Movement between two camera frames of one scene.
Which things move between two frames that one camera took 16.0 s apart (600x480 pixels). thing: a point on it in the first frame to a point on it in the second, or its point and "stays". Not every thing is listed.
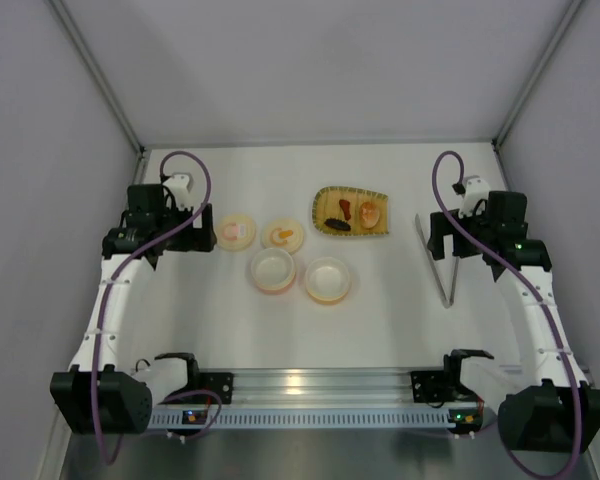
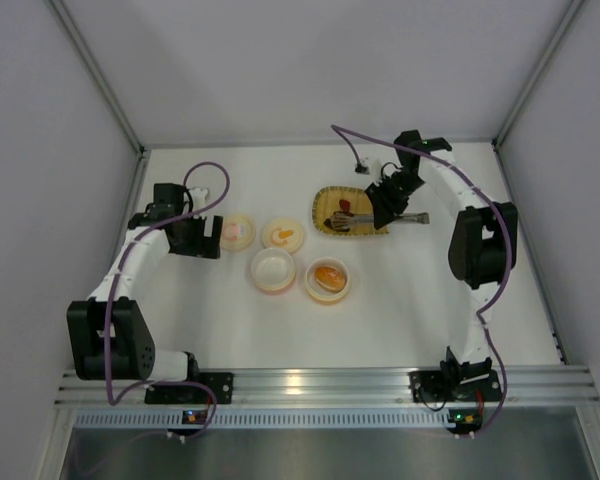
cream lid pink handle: (236, 232) stays
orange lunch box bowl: (327, 280) stays
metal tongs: (447, 303) to (343, 221)
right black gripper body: (438, 232) to (385, 195)
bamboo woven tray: (343, 211) stays
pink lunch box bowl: (273, 271) stays
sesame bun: (369, 215) to (330, 278)
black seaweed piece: (338, 224) stays
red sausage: (345, 207) stays
